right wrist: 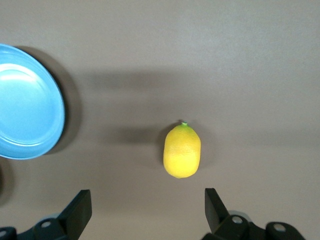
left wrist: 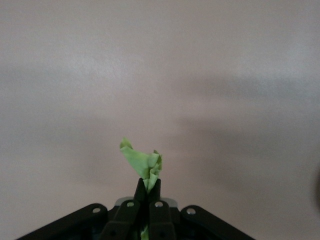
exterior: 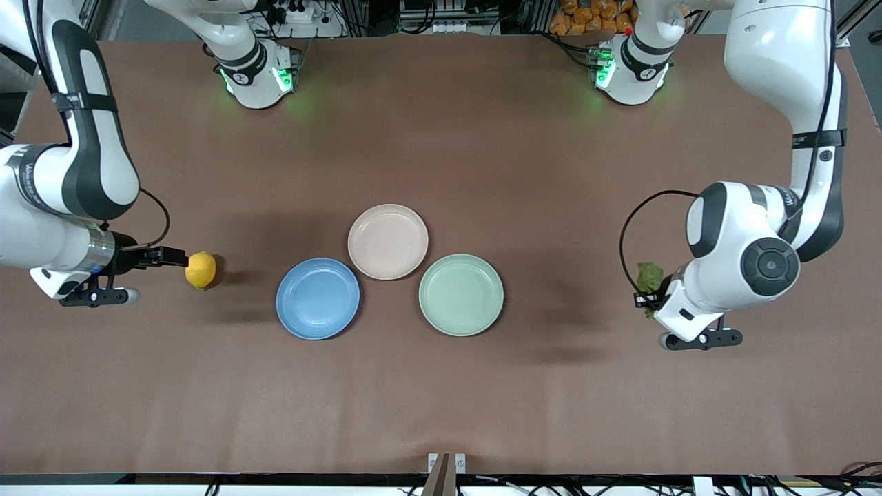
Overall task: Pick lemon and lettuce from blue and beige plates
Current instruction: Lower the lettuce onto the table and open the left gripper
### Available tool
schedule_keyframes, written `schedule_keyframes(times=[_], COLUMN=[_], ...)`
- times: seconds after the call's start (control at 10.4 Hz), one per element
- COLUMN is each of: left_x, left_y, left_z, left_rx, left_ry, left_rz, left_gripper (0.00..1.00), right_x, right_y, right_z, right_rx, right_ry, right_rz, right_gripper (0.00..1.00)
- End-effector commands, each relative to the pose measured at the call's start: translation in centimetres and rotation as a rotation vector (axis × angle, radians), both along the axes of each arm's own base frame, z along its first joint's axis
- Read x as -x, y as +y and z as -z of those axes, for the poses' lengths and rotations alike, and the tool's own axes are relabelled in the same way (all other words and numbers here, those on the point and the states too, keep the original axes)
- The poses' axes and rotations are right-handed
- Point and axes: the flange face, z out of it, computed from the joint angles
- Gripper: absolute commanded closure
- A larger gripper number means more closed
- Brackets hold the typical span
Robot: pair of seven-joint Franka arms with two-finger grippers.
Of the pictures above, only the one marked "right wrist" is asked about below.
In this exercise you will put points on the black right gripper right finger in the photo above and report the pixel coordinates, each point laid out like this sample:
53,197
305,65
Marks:
220,215

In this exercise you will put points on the yellow lemon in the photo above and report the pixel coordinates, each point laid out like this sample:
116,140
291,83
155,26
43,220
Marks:
182,152

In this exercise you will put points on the blue plate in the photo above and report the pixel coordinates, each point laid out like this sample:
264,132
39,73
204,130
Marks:
25,107

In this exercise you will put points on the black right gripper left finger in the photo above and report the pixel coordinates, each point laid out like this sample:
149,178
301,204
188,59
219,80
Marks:
75,212

